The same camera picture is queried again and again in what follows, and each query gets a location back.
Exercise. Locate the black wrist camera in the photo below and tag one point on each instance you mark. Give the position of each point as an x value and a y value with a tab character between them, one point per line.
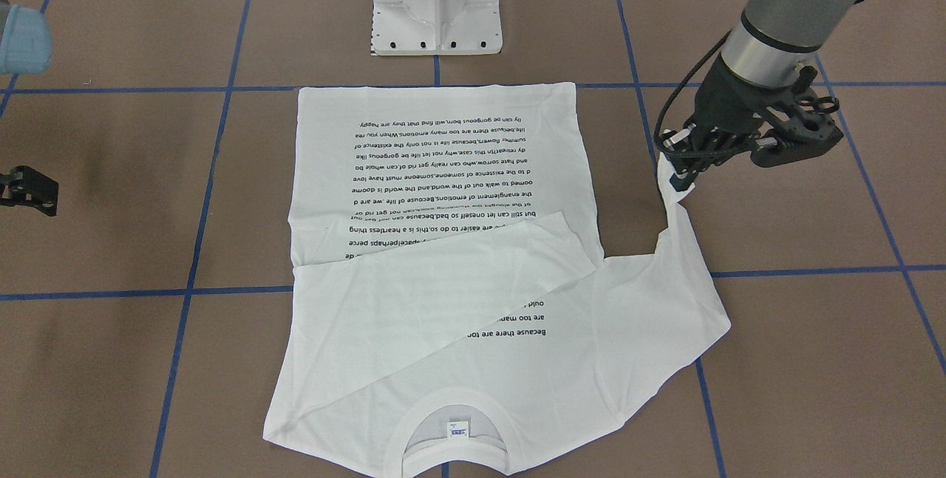
801	123
24	186

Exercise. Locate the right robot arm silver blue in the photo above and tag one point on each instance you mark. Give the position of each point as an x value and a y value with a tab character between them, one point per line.
26	46

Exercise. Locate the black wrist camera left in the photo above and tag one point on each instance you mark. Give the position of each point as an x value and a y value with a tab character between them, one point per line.
801	123

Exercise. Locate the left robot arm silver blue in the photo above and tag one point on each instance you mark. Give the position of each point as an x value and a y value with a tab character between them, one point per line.
774	39

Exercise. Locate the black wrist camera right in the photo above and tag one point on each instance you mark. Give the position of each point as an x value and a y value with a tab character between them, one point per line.
24	186

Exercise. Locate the white long-sleeve printed shirt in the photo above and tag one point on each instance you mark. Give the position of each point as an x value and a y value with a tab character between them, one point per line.
451	298

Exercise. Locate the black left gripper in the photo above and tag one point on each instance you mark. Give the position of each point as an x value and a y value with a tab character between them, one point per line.
723	106

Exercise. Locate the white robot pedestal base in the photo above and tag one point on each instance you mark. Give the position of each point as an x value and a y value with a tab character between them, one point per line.
436	28

